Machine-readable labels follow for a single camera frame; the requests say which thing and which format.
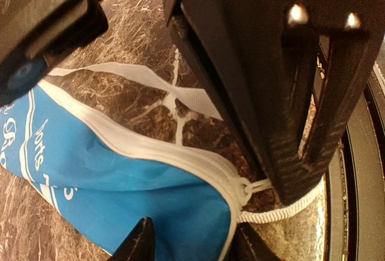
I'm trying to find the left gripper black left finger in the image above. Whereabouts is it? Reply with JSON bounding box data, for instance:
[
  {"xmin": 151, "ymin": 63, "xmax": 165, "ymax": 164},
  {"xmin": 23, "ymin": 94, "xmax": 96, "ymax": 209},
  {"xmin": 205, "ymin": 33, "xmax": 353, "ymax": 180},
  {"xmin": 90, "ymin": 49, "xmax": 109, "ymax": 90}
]
[{"xmin": 109, "ymin": 217, "xmax": 155, "ymax": 261}]

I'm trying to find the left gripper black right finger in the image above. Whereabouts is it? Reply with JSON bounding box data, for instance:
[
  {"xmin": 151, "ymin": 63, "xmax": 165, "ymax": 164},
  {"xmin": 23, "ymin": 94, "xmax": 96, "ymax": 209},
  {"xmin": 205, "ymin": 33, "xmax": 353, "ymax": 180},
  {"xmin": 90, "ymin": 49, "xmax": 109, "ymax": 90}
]
[{"xmin": 233, "ymin": 223, "xmax": 281, "ymax": 261}]

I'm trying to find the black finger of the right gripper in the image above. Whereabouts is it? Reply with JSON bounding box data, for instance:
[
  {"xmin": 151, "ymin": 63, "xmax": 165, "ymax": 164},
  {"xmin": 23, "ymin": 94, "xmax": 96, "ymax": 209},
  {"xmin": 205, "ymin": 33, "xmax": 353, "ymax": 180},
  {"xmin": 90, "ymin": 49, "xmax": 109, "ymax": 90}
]
[
  {"xmin": 162, "ymin": 0, "xmax": 301, "ymax": 204},
  {"xmin": 298, "ymin": 32, "xmax": 373, "ymax": 189}
]

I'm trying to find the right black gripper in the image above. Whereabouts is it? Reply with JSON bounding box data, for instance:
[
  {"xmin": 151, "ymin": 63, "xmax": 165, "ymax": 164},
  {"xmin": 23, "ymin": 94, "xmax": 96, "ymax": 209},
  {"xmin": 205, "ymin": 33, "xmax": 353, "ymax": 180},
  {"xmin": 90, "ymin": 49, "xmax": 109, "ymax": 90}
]
[{"xmin": 163, "ymin": 0, "xmax": 384, "ymax": 63}]

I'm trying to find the blue racket bag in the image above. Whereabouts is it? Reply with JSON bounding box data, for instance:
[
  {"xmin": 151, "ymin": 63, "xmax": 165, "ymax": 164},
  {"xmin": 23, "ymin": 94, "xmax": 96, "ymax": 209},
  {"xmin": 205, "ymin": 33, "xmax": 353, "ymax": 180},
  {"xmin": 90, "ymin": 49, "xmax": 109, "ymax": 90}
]
[{"xmin": 0, "ymin": 0, "xmax": 324, "ymax": 261}]

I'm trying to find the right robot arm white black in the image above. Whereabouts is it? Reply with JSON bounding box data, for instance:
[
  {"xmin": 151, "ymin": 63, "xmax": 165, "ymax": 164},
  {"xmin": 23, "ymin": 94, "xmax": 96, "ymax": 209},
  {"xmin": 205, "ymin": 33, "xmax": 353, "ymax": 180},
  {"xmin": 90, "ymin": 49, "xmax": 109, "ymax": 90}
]
[{"xmin": 1, "ymin": 0, "xmax": 384, "ymax": 204}]

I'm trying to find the black front table rail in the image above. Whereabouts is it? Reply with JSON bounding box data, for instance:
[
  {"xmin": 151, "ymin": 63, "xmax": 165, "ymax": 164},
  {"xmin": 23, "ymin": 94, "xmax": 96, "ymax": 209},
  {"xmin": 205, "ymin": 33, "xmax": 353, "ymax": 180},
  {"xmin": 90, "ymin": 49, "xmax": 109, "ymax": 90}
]
[{"xmin": 324, "ymin": 65, "xmax": 384, "ymax": 260}]

